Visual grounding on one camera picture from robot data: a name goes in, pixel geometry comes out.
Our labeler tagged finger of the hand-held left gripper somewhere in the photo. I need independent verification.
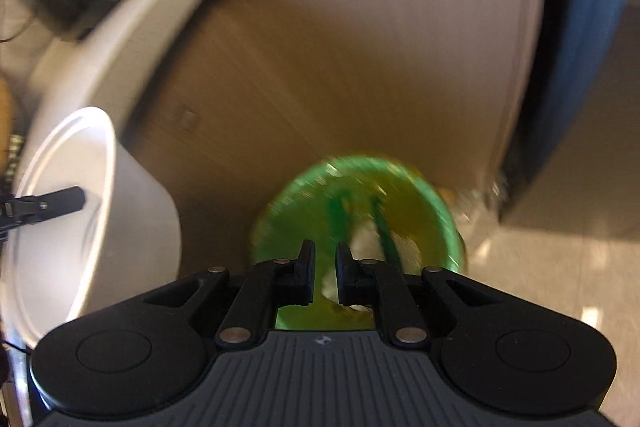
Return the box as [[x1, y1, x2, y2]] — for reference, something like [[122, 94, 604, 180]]
[[0, 186, 87, 232]]

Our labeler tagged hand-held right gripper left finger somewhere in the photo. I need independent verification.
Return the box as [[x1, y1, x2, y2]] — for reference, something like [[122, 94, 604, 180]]
[[144, 240, 316, 349]]

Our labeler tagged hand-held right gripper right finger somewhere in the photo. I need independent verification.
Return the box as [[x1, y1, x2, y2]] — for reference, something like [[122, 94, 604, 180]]
[[335, 241, 506, 349]]

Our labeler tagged green trash bin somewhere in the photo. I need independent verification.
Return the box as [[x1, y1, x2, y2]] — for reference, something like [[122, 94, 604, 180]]
[[249, 152, 467, 334]]

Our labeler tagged blue cloth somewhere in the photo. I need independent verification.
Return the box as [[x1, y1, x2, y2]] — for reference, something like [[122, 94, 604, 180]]
[[537, 0, 633, 168]]

